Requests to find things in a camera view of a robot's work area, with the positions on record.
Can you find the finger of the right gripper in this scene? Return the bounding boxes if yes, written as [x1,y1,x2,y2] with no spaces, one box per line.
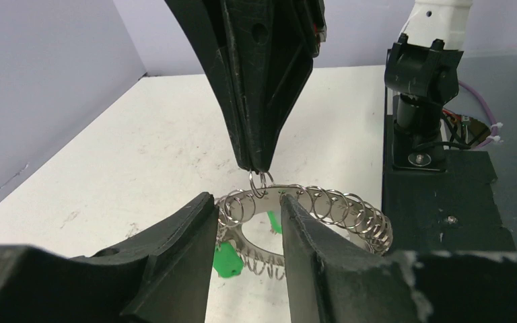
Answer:
[222,1,326,172]
[166,0,252,171]

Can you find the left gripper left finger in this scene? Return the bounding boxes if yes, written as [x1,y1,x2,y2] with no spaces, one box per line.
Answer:
[0,192,218,322]

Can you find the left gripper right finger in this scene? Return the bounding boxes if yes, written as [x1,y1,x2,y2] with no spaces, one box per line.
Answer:
[281,196,517,322]

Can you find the key with green tag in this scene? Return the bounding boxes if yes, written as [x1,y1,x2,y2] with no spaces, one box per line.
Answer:
[213,209,286,281]

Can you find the metal disc with keyrings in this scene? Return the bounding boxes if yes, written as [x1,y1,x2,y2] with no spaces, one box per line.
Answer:
[213,171,394,282]

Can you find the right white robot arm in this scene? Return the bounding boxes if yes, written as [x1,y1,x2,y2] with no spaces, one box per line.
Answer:
[167,1,472,173]

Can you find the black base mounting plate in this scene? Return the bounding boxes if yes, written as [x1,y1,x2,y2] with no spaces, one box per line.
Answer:
[382,89,516,252]

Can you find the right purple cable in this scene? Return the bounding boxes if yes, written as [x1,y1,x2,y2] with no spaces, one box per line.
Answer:
[458,80,504,150]

